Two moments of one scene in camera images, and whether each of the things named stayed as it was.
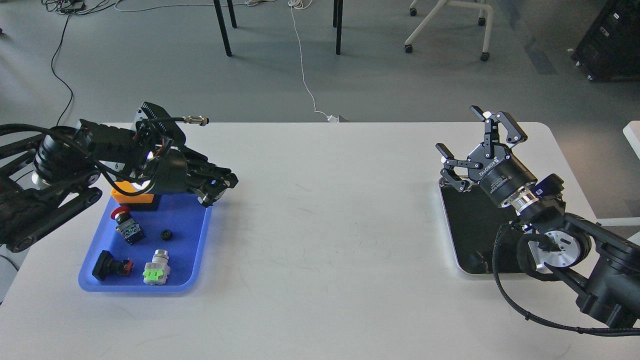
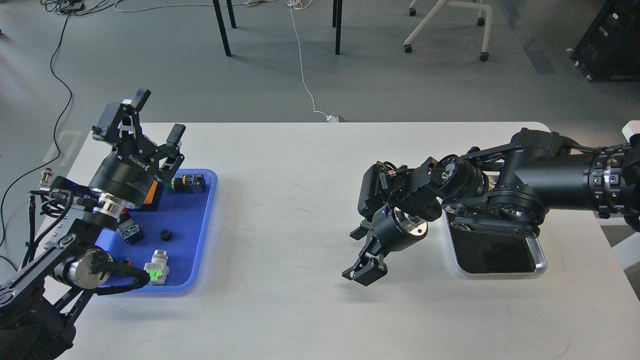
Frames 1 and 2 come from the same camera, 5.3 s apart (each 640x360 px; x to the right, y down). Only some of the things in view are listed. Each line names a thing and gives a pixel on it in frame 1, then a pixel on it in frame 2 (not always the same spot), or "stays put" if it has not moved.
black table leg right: x=339 y=27 stays put
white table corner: x=632 y=131 stays put
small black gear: x=166 y=235 stays put
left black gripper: x=187 y=170 to x=126 y=175
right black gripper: x=501 y=175 to x=392 y=228
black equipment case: x=610 y=50 stays put
